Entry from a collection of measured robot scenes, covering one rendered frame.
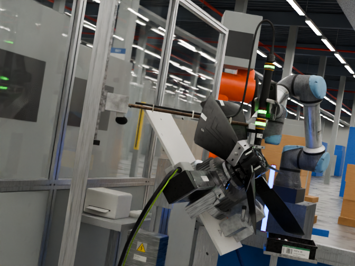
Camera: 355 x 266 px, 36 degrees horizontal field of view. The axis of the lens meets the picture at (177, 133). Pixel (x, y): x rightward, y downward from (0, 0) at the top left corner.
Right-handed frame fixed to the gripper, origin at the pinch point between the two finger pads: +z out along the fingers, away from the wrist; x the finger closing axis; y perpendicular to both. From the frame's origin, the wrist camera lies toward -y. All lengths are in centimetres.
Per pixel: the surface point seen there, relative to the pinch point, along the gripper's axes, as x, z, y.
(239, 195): 1.1, 6.3, 41.3
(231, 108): 14.8, -6.1, 5.2
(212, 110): 10.4, 28.4, 9.7
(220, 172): 8.2, 14.6, 33.2
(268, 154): 198, -792, 23
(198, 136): 11.2, 36.6, 20.5
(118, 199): 49, 20, 52
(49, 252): 70, 34, 78
